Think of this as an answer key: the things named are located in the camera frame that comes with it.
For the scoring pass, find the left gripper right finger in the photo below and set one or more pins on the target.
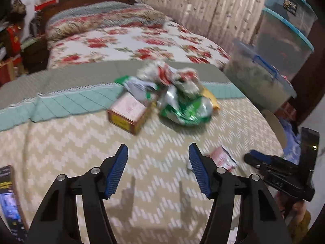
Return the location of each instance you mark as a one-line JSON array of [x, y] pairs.
[[260, 220]]

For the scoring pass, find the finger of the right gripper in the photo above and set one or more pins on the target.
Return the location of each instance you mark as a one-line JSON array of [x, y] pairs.
[[258, 160]]

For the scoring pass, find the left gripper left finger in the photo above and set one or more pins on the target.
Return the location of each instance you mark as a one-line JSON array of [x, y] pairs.
[[56, 220]]

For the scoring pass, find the clear plastic wrapper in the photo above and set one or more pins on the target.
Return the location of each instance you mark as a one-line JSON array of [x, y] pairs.
[[141, 90]]

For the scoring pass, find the round trash bin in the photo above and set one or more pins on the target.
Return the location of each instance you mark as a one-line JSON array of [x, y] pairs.
[[276, 127]]

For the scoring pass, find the blue patterned cloth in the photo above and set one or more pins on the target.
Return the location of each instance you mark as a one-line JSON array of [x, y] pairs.
[[292, 150]]

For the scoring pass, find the red white snack wrapper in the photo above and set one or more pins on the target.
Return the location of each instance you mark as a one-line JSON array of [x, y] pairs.
[[219, 157]]

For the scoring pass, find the red cardboard box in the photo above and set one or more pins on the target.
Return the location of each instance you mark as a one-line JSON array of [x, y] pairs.
[[286, 112]]

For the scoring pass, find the zigzag beige bed mat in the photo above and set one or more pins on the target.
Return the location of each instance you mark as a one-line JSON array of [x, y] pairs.
[[158, 199]]

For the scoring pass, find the crumpled red white wrapper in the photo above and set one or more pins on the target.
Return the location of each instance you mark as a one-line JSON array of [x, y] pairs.
[[185, 79]]

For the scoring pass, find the stacked clear teal-rimmed bin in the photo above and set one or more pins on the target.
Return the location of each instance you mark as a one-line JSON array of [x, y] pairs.
[[281, 45]]

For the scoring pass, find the small pink yellow box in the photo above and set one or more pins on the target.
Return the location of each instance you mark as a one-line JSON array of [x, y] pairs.
[[130, 114]]

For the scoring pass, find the floral bed sheet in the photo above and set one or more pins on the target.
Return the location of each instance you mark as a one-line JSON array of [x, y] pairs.
[[172, 42]]

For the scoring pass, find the floral curtain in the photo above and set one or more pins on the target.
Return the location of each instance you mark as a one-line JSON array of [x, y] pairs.
[[221, 21]]

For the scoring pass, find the top clear teal-rimmed bin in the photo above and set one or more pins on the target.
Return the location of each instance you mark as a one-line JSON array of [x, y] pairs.
[[298, 12]]

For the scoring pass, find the patterned pillow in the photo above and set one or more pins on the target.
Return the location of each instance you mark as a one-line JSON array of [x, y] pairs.
[[102, 15]]

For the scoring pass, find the cluttered dark shelf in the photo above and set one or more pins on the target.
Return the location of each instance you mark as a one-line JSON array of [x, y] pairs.
[[22, 56]]

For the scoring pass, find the dark wooden headboard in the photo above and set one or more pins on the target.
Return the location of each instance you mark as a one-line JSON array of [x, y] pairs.
[[45, 12]]

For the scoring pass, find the clear bin with blue handle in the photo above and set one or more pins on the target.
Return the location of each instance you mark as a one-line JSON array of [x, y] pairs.
[[260, 82]]

